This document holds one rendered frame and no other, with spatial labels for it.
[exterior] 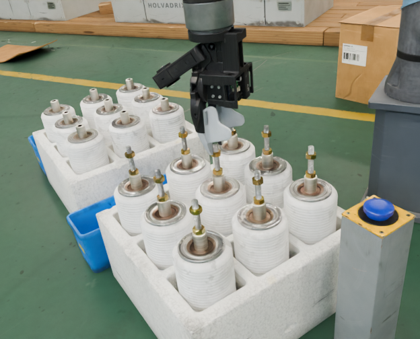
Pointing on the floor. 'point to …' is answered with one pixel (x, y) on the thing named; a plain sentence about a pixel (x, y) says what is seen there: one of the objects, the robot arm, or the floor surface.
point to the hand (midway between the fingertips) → (211, 142)
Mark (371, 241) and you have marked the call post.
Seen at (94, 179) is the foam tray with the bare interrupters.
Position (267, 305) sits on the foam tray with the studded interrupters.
